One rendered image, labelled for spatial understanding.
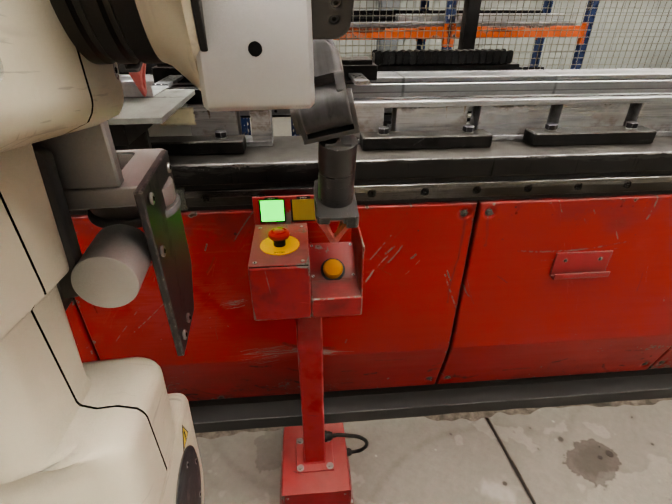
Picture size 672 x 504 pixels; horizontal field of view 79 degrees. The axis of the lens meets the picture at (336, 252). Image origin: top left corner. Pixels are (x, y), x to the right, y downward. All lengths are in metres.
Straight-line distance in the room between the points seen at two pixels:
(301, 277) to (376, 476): 0.78
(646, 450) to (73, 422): 1.56
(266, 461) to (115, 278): 1.11
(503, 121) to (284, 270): 0.66
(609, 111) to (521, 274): 0.44
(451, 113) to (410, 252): 0.34
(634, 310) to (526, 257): 0.42
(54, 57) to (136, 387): 0.25
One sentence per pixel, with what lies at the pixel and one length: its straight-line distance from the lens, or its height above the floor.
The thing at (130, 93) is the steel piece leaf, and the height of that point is 1.01.
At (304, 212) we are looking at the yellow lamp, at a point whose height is 0.81.
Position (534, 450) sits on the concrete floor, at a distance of 1.51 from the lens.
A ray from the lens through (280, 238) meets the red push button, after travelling 0.73.
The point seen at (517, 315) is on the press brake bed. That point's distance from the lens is 1.26.
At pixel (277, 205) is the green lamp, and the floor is 0.82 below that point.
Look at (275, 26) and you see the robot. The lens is 0.20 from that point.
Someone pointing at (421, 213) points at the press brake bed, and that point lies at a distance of 0.98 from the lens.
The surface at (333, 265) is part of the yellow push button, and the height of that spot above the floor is 0.73.
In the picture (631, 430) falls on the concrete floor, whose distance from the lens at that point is 1.70.
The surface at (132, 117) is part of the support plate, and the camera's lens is 0.78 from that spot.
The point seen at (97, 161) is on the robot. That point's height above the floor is 1.06.
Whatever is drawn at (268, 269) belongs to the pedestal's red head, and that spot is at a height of 0.77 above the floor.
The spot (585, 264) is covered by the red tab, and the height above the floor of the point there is 0.58.
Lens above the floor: 1.16
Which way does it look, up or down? 31 degrees down
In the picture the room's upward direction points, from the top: straight up
